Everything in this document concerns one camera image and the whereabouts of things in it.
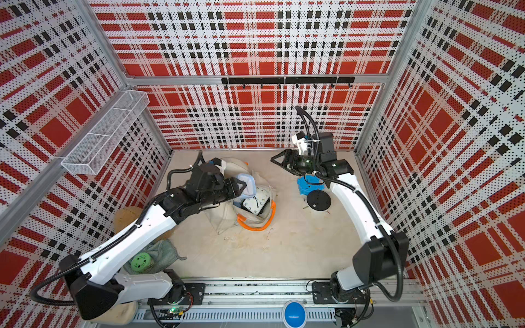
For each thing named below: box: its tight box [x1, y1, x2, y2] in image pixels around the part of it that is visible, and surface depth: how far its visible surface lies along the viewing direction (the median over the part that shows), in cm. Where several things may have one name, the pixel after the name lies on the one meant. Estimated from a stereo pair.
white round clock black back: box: [305, 189, 333, 213], surface depth 96 cm
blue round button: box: [284, 302, 306, 328], surface depth 69 cm
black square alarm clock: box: [241, 185, 271, 216], surface depth 94 cm
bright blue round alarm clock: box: [296, 174, 327, 197], surface depth 103 cm
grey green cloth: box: [123, 239, 187, 275], surface depth 83 cm
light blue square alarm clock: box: [233, 173, 257, 208], surface depth 77 cm
